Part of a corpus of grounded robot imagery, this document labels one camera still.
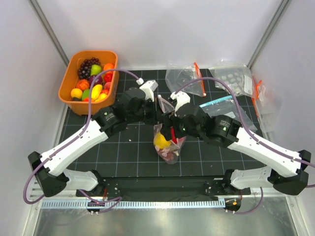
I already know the large dark grape bunch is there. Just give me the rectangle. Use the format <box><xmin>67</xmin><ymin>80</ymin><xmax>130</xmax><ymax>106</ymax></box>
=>
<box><xmin>157</xmin><ymin>148</ymin><xmax>179</xmax><ymax>164</ymax></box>

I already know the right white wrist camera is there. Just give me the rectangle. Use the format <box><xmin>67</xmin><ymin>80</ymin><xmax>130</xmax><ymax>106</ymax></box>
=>
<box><xmin>170</xmin><ymin>91</ymin><xmax>190</xmax><ymax>112</ymax></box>

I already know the yellow pear toy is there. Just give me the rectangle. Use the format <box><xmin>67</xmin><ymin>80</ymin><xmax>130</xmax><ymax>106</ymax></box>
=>
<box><xmin>90</xmin><ymin>64</ymin><xmax>102</xmax><ymax>76</ymax></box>

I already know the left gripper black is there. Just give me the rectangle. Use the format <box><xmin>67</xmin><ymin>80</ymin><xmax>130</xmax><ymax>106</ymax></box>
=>
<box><xmin>127</xmin><ymin>97</ymin><xmax>164</xmax><ymax>126</ymax></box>

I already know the orange pumpkin toy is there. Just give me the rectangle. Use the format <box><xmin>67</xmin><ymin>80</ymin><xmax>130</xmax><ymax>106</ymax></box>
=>
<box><xmin>75</xmin><ymin>79</ymin><xmax>90</xmax><ymax>91</ymax></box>

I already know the purple cable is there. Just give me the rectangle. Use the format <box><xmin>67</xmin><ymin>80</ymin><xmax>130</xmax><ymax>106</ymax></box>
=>
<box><xmin>172</xmin><ymin>77</ymin><xmax>315</xmax><ymax>214</ymax></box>
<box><xmin>23</xmin><ymin>69</ymin><xmax>145</xmax><ymax>214</ymax></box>

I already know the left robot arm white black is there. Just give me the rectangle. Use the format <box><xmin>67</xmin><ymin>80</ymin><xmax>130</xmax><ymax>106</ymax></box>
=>
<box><xmin>28</xmin><ymin>84</ymin><xmax>161</xmax><ymax>197</ymax></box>

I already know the orange zip clear bag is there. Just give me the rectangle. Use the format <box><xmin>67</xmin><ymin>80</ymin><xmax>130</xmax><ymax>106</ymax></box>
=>
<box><xmin>165</xmin><ymin>62</ymin><xmax>206</xmax><ymax>97</ymax></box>

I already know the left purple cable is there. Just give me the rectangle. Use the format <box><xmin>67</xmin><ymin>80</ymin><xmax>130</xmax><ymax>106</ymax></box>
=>
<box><xmin>23</xmin><ymin>69</ymin><xmax>145</xmax><ymax>214</ymax></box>

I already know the white slotted cable duct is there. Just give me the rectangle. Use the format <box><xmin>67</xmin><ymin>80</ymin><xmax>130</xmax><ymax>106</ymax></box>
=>
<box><xmin>41</xmin><ymin>199</ymin><xmax>225</xmax><ymax>209</ymax></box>

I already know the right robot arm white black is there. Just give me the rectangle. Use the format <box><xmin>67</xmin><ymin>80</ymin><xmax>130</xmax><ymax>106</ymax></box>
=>
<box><xmin>161</xmin><ymin>103</ymin><xmax>311</xmax><ymax>196</ymax></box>

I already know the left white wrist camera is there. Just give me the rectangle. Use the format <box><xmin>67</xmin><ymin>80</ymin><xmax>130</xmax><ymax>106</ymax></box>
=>
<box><xmin>136</xmin><ymin>78</ymin><xmax>158</xmax><ymax>101</ymax></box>

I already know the small dark grape bunch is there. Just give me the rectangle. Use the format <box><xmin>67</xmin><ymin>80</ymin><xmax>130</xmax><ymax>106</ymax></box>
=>
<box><xmin>77</xmin><ymin>58</ymin><xmax>100</xmax><ymax>80</ymax></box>

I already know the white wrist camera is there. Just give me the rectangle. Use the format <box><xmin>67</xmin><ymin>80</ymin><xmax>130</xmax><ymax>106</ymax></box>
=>
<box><xmin>170</xmin><ymin>91</ymin><xmax>190</xmax><ymax>112</ymax></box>
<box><xmin>136</xmin><ymin>78</ymin><xmax>158</xmax><ymax>101</ymax></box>

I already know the yellow orange toy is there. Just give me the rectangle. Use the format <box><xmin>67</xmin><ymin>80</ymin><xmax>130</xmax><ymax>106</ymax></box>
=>
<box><xmin>70</xmin><ymin>88</ymin><xmax>83</xmax><ymax>100</ymax></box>

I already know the yellow lemon toy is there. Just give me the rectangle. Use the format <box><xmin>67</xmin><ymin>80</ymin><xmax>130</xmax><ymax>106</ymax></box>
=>
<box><xmin>154</xmin><ymin>132</ymin><xmax>172</xmax><ymax>149</ymax></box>

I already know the red round fruit toy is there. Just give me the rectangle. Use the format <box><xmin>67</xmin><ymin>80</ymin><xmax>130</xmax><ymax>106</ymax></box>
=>
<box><xmin>170</xmin><ymin>127</ymin><xmax>178</xmax><ymax>145</ymax></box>

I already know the orange tangerine toy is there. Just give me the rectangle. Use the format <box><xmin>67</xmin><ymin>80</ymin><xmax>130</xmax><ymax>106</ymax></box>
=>
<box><xmin>103</xmin><ymin>63</ymin><xmax>115</xmax><ymax>71</ymax></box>

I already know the yellow mango toy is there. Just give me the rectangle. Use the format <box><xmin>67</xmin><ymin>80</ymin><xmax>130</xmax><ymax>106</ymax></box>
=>
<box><xmin>91</xmin><ymin>84</ymin><xmax>103</xmax><ymax>101</ymax></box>

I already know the orange zip bag at right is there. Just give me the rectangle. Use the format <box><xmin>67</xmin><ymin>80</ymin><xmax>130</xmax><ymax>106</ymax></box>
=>
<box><xmin>254</xmin><ymin>80</ymin><xmax>284</xmax><ymax>133</ymax></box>

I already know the red bell pepper toy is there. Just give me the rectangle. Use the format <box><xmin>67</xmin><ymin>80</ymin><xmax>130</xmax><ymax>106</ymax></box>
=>
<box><xmin>104</xmin><ymin>73</ymin><xmax>113</xmax><ymax>83</ymax></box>

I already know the green starfruit toy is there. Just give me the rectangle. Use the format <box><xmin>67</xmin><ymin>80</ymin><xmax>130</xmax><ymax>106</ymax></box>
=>
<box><xmin>82</xmin><ymin>89</ymin><xmax>90</xmax><ymax>101</ymax></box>

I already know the black grid mat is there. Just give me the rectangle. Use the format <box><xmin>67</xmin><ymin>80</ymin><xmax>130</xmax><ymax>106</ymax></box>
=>
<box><xmin>57</xmin><ymin>70</ymin><xmax>265</xmax><ymax>177</ymax></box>

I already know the pink zip dotted bag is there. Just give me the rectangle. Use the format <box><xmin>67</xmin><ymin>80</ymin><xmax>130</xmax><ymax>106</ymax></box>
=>
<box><xmin>153</xmin><ymin>95</ymin><xmax>186</xmax><ymax>164</ymax></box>

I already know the orange plastic fruit bin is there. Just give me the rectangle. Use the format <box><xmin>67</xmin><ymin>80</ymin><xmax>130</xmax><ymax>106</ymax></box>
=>
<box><xmin>59</xmin><ymin>50</ymin><xmax>120</xmax><ymax>115</ymax></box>

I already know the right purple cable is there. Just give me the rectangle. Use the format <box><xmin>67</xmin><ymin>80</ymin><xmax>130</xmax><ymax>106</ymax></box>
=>
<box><xmin>172</xmin><ymin>77</ymin><xmax>315</xmax><ymax>214</ymax></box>

